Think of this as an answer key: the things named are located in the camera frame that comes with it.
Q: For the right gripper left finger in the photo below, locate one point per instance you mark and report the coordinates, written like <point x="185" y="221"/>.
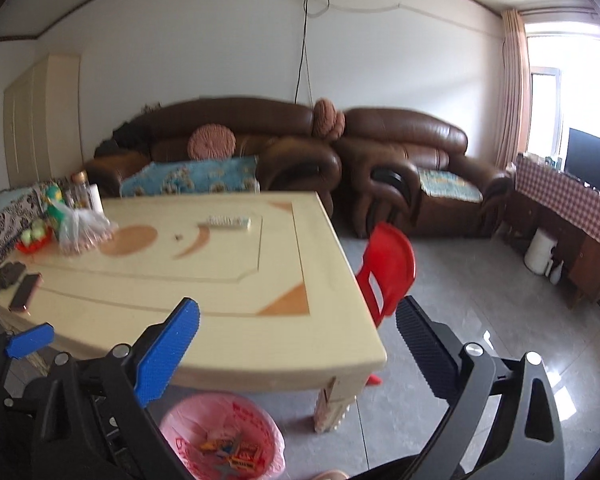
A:
<point x="91" y="420"/>

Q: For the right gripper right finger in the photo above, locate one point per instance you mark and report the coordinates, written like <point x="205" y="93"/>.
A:
<point x="525" y="439"/>

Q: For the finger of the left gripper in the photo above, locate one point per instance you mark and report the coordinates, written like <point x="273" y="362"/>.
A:
<point x="19" y="346"/>

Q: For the purple gold card box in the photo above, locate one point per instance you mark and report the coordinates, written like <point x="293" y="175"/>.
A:
<point x="239" y="454"/>

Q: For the pink trash bag bin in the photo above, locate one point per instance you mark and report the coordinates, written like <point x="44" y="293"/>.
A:
<point x="219" y="435"/>

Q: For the red fruit bowl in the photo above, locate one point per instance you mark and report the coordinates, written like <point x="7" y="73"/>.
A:
<point x="35" y="237"/>

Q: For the clear bag of items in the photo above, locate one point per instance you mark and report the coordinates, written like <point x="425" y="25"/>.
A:
<point x="81" y="230"/>

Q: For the green toy bottle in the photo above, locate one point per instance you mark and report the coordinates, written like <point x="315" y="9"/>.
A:
<point x="54" y="199"/>

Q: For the red plastic chair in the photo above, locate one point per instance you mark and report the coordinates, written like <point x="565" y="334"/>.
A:
<point x="388" y="271"/>

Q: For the checkered cloth cabinet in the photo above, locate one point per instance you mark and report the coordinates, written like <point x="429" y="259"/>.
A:
<point x="547" y="199"/>

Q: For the beige table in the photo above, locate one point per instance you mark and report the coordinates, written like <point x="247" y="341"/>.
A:
<point x="280" y="309"/>

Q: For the white remote control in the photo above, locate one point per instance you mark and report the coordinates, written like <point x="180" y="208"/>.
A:
<point x="224" y="222"/>

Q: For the cream wardrobe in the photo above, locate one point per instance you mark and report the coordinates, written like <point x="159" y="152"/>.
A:
<point x="41" y="121"/>

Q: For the teal seat mat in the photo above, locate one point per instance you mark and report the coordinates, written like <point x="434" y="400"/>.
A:
<point x="444" y="184"/>

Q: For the brown leather armchair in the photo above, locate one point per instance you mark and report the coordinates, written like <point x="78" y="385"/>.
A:
<point x="412" y="170"/>

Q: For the black monitor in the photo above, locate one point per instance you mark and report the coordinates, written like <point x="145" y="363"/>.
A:
<point x="583" y="157"/>

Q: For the blue floral blanket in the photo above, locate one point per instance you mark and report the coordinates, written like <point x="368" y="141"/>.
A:
<point x="232" y="175"/>

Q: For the pink round cushion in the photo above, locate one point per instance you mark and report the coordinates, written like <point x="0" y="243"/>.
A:
<point x="211" y="141"/>

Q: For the pink curtain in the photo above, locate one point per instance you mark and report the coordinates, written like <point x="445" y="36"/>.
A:
<point x="514" y="120"/>

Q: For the brown leather sofa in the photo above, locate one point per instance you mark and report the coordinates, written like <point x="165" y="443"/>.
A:
<point x="286" y="140"/>

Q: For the brown round cushion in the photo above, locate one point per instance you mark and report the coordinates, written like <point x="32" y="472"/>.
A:
<point x="328" y="122"/>

